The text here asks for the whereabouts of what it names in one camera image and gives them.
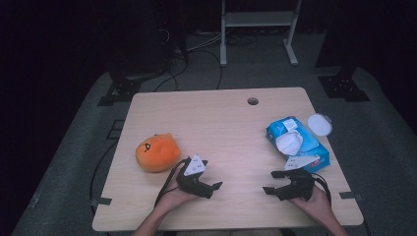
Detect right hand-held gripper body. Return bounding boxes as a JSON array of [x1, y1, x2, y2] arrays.
[[277, 154, 321, 202]]

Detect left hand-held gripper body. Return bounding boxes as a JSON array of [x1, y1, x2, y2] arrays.
[[176, 153, 214, 200]]

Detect white wet wipe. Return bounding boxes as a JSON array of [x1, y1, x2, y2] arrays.
[[274, 130, 304, 156]]

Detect blue wet wipe pack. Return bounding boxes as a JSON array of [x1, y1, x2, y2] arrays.
[[266, 115, 331, 174]]

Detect orange plush toy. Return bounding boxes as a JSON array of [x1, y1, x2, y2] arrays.
[[135, 132, 182, 173]]

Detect person's left hand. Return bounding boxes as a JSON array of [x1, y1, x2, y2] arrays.
[[155, 166, 202, 214]]

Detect person's right hand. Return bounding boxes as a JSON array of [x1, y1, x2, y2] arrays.
[[289, 184, 332, 224]]

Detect black tape strip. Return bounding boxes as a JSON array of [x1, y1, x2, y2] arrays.
[[89, 197, 113, 207], [338, 191, 364, 202]]

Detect white oval lid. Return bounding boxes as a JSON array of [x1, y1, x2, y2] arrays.
[[307, 112, 333, 138]]

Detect black stand base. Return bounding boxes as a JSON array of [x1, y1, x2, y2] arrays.
[[97, 67, 165, 107], [318, 63, 372, 102]]

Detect white metal stand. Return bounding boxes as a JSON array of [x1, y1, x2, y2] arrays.
[[219, 0, 303, 68]]

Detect left hand-held gripper cable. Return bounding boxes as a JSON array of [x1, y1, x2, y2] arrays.
[[153, 158, 192, 207]]

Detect hand-held gripper cable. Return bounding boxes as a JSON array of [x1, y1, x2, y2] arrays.
[[310, 172, 332, 208], [153, 158, 192, 207]]

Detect right hand-held gripper cable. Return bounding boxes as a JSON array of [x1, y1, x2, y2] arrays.
[[310, 172, 332, 208]]

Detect black floor cable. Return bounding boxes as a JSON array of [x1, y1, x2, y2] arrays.
[[153, 48, 224, 92]]

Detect thin black cable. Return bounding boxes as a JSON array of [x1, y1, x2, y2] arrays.
[[89, 140, 120, 214]]

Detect white floor cables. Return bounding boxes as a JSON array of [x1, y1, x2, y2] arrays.
[[186, 31, 224, 53]]

